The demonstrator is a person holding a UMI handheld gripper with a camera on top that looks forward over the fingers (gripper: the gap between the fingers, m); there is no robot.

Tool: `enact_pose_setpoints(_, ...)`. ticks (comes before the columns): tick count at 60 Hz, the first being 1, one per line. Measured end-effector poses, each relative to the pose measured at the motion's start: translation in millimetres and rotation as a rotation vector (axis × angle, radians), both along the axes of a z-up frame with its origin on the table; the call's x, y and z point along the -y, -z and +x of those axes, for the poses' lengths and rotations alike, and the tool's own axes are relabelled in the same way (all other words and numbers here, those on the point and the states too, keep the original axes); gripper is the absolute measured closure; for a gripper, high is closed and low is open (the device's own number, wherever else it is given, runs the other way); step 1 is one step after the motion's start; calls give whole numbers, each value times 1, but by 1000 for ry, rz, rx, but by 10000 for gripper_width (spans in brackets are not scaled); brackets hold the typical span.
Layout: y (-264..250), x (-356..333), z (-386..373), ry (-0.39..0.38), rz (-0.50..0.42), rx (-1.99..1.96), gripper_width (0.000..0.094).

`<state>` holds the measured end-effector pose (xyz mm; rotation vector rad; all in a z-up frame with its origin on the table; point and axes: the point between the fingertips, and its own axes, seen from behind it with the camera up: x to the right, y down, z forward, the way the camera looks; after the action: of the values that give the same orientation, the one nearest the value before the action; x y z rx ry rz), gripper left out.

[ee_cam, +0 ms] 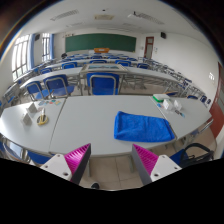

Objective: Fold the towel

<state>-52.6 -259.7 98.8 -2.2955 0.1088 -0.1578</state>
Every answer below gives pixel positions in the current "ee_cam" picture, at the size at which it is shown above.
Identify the rows of white desks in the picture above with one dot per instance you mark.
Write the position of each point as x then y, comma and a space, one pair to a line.
60, 74

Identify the black wall speaker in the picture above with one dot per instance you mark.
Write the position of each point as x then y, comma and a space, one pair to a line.
163, 35
37, 37

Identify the group of ceiling lights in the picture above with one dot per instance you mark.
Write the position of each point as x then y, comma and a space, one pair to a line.
65, 14

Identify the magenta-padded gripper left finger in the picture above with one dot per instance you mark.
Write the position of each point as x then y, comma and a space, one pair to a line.
58, 165

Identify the green chalkboard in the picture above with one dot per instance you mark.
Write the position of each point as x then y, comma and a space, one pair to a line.
100, 42

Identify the blue towel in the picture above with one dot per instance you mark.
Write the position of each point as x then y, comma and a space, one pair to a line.
141, 128

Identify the red door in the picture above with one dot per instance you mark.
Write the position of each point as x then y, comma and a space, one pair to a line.
217, 113

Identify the large window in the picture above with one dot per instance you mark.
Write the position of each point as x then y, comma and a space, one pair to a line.
20, 56

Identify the black-framed chair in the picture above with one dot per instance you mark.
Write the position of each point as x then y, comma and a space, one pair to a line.
196, 155

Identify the coloured cards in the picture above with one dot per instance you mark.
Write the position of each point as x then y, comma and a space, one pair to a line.
50, 102

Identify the small white box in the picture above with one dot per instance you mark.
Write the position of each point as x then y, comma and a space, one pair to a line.
26, 119
167, 104
177, 105
32, 107

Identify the orange lectern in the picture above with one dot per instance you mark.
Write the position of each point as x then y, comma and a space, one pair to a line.
101, 50

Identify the blue patterned card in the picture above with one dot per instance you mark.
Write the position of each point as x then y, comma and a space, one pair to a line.
180, 114

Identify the green and white box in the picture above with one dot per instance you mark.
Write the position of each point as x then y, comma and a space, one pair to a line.
161, 97

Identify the narrow window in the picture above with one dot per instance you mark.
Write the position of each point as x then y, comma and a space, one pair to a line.
45, 46

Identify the brown door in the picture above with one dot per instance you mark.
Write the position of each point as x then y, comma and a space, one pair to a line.
148, 47

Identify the grey-framed flat panel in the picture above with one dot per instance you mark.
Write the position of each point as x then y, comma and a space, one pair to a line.
104, 67

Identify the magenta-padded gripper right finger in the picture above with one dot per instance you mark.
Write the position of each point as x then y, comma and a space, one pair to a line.
163, 166

